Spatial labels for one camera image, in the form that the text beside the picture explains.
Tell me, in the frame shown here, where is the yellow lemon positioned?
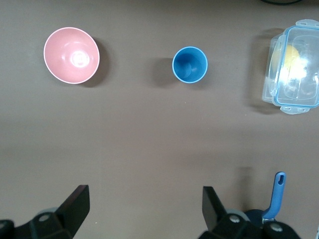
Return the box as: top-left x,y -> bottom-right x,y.
271,44 -> 310,80

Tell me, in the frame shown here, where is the clear plastic food container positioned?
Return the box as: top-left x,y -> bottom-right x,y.
261,19 -> 319,115

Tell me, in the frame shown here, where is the brown table cover cloth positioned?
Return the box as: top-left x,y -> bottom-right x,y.
0,0 -> 319,239

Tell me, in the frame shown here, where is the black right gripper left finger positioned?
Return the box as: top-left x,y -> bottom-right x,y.
28,184 -> 90,239

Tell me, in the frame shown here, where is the pink bowl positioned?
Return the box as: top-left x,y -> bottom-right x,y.
43,26 -> 101,85

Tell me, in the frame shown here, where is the black cable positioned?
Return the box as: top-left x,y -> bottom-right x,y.
259,0 -> 305,5

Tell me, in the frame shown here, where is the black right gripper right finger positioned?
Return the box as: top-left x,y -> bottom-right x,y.
199,186 -> 265,239

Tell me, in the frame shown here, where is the blue plastic cup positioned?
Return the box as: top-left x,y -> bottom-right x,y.
171,45 -> 208,84

